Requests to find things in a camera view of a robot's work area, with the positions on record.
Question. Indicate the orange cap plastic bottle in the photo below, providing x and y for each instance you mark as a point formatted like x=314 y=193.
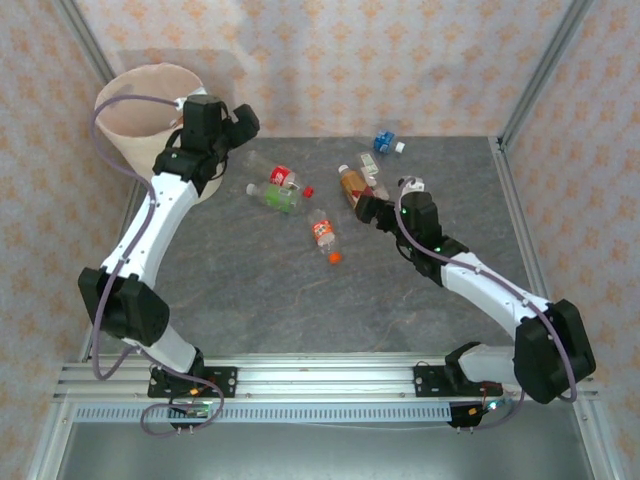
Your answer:
x=322 y=231

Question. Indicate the red label cola bottle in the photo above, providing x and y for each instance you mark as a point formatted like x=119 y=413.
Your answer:
x=281 y=176

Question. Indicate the blue label white cap bottle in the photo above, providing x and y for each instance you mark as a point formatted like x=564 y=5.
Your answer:
x=384 y=141

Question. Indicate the green label plastic bottle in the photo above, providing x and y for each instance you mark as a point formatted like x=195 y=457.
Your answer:
x=277 y=196

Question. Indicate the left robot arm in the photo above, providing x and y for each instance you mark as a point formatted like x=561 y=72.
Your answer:
x=145 y=235

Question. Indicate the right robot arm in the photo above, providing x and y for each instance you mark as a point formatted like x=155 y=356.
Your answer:
x=490 y=285

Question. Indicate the white bin with pink liner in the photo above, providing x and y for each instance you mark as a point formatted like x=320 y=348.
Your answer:
x=130 y=125

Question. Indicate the small circuit board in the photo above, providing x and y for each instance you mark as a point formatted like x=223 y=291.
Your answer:
x=197 y=410
x=492 y=406

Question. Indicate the grey metal shelf panel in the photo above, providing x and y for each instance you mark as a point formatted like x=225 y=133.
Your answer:
x=325 y=455

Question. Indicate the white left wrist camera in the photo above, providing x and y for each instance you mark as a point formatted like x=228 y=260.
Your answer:
x=176 y=122

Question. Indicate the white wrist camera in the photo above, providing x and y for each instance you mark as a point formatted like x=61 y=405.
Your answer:
x=412 y=185
x=176 y=122

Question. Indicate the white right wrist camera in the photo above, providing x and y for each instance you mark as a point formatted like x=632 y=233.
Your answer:
x=412 y=185

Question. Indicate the aluminium table side rail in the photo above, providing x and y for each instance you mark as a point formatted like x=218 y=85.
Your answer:
x=131 y=200
x=517 y=210

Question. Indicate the aluminium frame post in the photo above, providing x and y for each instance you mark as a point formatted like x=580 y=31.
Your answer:
x=545 y=65
x=80 y=30

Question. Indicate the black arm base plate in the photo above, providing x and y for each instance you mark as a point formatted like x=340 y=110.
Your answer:
x=425 y=382
x=225 y=380

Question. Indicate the aluminium mounting rail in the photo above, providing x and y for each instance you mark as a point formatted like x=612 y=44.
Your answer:
x=325 y=380

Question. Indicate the aluminium frame leg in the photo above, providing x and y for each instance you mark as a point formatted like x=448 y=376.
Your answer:
x=50 y=445
x=595 y=445

